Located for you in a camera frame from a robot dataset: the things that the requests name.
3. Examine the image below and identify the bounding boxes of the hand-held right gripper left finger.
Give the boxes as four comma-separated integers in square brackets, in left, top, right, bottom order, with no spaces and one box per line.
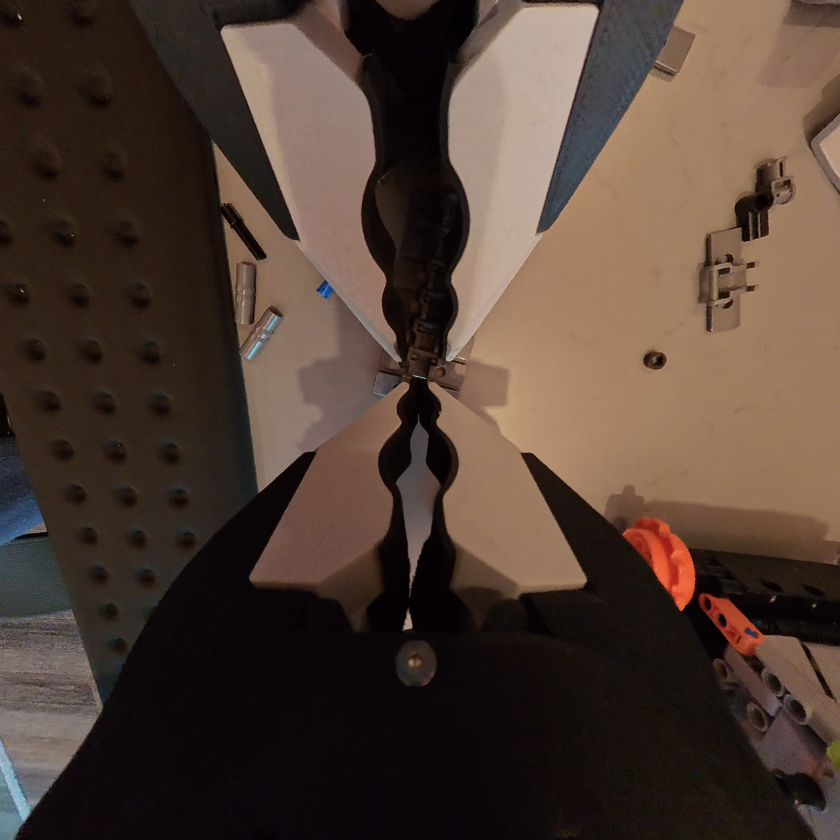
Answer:
[250,388,410,598]

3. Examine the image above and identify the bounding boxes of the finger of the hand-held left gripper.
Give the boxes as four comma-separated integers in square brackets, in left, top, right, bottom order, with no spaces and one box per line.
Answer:
[221,14,408,358]
[440,0,601,362]

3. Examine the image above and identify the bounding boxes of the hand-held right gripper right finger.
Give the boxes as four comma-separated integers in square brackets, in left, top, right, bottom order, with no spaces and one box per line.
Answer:
[427,388,588,598]

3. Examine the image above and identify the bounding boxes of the dark grey toy connector plate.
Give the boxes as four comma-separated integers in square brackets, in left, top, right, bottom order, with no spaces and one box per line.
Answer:
[374,355,467,397]

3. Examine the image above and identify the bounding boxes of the chain of joined grey connectors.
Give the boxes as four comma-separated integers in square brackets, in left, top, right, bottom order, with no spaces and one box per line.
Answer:
[401,237,454,362]

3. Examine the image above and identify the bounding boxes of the black grey toy robot vehicle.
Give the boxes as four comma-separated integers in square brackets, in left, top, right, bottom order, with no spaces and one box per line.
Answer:
[689,545,840,815]

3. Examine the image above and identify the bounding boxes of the long black toy pin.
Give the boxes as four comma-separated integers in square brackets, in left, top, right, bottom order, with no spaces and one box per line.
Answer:
[220,201,267,261]

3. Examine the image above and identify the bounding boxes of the orange toy gear wheel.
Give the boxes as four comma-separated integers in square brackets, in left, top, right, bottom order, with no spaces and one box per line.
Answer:
[623,519,697,611]

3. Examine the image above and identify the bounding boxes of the grey cylinder toy sleeve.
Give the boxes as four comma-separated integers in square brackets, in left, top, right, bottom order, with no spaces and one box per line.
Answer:
[235,262,258,325]
[241,306,286,359]

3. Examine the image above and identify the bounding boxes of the dark grey small toy pieces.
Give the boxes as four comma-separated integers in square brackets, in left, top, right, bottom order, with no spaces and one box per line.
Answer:
[703,158,798,332]

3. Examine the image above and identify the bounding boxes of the wooden book stand white base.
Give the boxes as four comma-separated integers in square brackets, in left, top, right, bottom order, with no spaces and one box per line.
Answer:
[810,112,840,185]

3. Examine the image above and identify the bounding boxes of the black dimpled mat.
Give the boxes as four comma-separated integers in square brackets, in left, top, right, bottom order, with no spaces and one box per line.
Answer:
[0,0,257,703]

